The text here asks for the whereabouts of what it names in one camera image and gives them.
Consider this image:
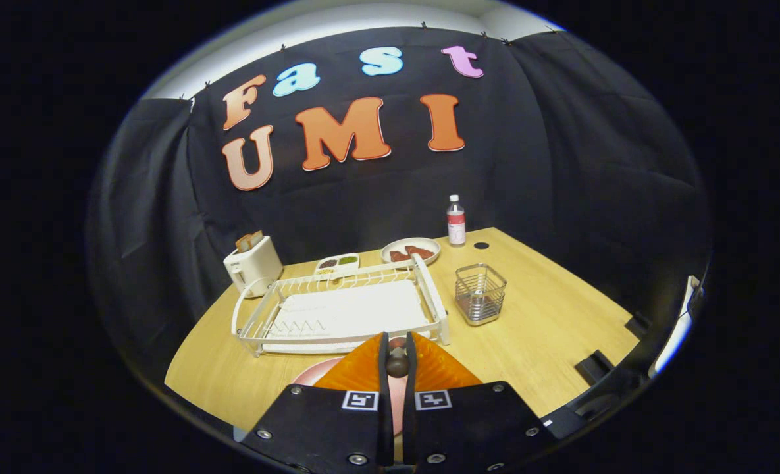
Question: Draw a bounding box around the metal wire basket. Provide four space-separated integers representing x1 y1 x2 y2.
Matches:
455 263 507 327

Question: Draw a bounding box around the black backdrop cloth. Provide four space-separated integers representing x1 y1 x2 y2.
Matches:
87 25 713 422

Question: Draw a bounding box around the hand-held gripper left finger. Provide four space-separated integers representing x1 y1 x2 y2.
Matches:
240 332 394 473

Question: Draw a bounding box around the clear bottle red label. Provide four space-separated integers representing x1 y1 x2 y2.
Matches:
446 194 467 247

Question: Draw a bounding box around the white panel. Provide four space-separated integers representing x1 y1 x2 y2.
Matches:
650 275 703 379

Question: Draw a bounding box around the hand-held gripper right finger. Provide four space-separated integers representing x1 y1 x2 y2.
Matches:
402 330 559 473

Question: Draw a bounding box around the pink plate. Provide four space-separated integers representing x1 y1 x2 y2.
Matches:
291 337 409 436

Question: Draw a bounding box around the white toaster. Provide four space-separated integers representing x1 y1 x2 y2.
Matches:
223 237 284 298

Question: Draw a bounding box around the wooden handled spoon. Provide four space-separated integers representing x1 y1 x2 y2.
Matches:
385 346 411 379

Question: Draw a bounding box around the white condiment tray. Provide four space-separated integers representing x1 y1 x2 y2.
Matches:
314 253 360 277

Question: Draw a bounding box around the white dish rack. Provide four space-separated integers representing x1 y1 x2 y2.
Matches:
232 253 451 357

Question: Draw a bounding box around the white plate with meat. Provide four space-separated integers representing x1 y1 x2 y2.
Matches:
380 237 441 267

